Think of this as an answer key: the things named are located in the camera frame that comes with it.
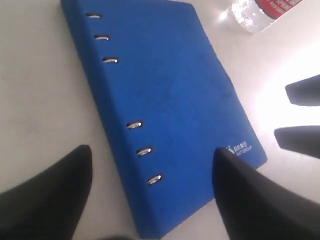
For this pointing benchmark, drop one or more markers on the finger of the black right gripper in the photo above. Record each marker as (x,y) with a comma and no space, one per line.
(305,92)
(300,139)

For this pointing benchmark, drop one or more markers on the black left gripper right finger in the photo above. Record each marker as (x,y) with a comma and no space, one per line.
(253,207)

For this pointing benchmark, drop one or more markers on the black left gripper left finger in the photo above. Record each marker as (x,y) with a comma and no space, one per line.
(49,205)

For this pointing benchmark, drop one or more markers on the clear plastic water bottle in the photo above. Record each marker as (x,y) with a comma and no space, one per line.
(255,16)

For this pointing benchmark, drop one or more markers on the blue ring binder notebook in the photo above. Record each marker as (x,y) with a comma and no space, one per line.
(165,101)

